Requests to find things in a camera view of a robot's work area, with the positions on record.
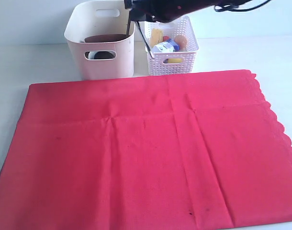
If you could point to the yellow cheese wedge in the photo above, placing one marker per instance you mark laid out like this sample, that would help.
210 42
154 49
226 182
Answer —
156 37

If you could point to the brown chopstick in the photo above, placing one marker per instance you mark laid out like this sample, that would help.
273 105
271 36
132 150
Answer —
148 48
128 26

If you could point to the white perforated plastic basket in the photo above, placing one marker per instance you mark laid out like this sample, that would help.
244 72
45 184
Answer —
180 26

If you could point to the cream plastic bin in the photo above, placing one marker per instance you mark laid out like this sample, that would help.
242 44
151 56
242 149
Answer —
101 17

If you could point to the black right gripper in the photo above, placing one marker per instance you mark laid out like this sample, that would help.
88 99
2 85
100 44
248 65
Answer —
164 11

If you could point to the red grilled sausage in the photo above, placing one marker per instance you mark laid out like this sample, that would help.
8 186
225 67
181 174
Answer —
166 38

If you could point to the stainless steel cup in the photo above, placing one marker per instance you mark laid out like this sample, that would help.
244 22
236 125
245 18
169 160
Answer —
103 55

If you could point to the brown egg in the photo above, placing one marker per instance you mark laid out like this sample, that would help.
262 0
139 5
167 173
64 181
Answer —
181 40

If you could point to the blue white milk carton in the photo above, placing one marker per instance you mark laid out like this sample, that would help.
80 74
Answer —
167 46

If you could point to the yellow lemon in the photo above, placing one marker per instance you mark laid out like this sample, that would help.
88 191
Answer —
173 61

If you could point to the pale green ceramic bowl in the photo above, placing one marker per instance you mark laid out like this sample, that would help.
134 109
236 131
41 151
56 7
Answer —
91 55

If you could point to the red tablecloth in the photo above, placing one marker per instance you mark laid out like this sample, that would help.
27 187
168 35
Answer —
200 151

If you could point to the round wooden plate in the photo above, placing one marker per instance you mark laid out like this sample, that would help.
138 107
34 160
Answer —
104 38

